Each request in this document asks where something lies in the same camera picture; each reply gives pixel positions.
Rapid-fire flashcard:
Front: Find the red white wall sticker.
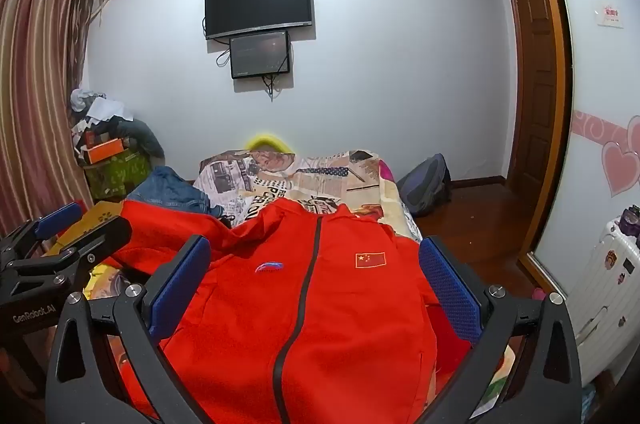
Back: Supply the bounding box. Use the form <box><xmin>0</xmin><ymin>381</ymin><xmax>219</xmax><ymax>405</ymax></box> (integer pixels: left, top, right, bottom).
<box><xmin>595</xmin><ymin>7</ymin><xmax>626</xmax><ymax>28</ymax></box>

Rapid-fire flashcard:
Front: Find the yellow chair back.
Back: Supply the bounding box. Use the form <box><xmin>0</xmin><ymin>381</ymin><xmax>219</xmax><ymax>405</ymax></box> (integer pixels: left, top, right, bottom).
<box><xmin>248</xmin><ymin>131</ymin><xmax>296</xmax><ymax>153</ymax></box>

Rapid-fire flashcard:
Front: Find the wooden side table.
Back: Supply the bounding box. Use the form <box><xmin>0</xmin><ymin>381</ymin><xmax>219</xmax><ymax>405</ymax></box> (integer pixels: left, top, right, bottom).
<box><xmin>42</xmin><ymin>201</ymin><xmax>126</xmax><ymax>257</ymax></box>

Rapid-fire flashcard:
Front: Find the newspaper print blanket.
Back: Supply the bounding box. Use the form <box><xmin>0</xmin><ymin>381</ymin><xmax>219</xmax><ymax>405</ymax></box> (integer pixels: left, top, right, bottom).
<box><xmin>192</xmin><ymin>149</ymin><xmax>423</xmax><ymax>240</ymax></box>

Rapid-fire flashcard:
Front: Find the dark purple object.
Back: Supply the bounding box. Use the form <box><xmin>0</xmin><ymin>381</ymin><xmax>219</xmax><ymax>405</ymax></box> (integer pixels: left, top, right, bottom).
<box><xmin>620</xmin><ymin>207</ymin><xmax>640</xmax><ymax>240</ymax></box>

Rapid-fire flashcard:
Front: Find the brown wooden door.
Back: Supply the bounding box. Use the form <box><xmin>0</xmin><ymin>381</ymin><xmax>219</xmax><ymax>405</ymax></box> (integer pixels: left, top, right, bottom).
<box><xmin>505</xmin><ymin>0</ymin><xmax>561</xmax><ymax>215</ymax></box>

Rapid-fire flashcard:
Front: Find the small black monitor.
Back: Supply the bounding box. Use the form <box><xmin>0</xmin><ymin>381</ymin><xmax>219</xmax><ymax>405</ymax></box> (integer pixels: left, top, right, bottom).
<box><xmin>229</xmin><ymin>30</ymin><xmax>292</xmax><ymax>80</ymax></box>

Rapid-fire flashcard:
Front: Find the orange box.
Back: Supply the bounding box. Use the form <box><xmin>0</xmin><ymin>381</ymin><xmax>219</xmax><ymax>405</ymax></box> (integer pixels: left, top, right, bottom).
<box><xmin>82</xmin><ymin>137</ymin><xmax>125</xmax><ymax>165</ymax></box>

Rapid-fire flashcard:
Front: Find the green patterned bag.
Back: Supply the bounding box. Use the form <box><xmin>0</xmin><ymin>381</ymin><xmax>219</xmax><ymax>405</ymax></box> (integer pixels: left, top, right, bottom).
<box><xmin>82</xmin><ymin>151</ymin><xmax>151</xmax><ymax>200</ymax></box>

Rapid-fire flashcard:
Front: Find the red zip jacket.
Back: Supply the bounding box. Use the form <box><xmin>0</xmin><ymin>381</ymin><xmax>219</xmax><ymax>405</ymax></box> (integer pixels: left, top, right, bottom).
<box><xmin>102</xmin><ymin>197</ymin><xmax>473</xmax><ymax>424</ymax></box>

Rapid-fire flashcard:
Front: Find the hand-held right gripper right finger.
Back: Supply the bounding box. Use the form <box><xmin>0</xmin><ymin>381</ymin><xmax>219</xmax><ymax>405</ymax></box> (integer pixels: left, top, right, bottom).
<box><xmin>415</xmin><ymin>235</ymin><xmax>585</xmax><ymax>424</ymax></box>

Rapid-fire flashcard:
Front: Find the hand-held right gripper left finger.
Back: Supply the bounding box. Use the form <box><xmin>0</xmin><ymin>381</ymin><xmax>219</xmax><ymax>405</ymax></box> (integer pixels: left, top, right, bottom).
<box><xmin>45</xmin><ymin>234</ymin><xmax>216</xmax><ymax>424</ymax></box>

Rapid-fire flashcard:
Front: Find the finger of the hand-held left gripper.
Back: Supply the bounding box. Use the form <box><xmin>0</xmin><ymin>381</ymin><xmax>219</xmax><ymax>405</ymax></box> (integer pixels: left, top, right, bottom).
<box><xmin>0</xmin><ymin>203</ymin><xmax>84</xmax><ymax>257</ymax></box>
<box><xmin>7</xmin><ymin>217</ymin><xmax>133</xmax><ymax>300</ymax></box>

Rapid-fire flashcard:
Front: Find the black wall television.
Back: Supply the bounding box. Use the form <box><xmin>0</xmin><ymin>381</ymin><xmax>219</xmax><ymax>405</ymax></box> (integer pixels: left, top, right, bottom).
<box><xmin>204</xmin><ymin>0</ymin><xmax>315</xmax><ymax>41</ymax></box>

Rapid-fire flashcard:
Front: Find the striped red curtain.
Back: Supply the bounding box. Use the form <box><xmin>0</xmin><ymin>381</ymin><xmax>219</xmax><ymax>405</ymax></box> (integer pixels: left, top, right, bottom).
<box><xmin>0</xmin><ymin>0</ymin><xmax>103</xmax><ymax>235</ymax></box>

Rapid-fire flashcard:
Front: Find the white suitcase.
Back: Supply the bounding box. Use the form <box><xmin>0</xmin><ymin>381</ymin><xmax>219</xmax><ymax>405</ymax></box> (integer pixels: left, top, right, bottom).
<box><xmin>570</xmin><ymin>217</ymin><xmax>640</xmax><ymax>360</ymax></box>

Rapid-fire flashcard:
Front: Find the dark red box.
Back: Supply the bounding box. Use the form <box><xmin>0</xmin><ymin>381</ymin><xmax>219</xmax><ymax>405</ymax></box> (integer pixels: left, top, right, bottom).
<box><xmin>82</xmin><ymin>129</ymin><xmax>121</xmax><ymax>150</ymax></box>

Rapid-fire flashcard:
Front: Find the grey purple backpack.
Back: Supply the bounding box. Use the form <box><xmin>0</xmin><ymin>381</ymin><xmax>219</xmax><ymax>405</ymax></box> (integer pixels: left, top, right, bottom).
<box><xmin>395</xmin><ymin>153</ymin><xmax>452</xmax><ymax>217</ymax></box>

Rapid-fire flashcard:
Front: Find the blue denim garment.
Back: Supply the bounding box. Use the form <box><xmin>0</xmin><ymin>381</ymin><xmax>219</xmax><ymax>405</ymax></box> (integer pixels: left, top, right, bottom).
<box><xmin>127</xmin><ymin>167</ymin><xmax>226</xmax><ymax>220</ymax></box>

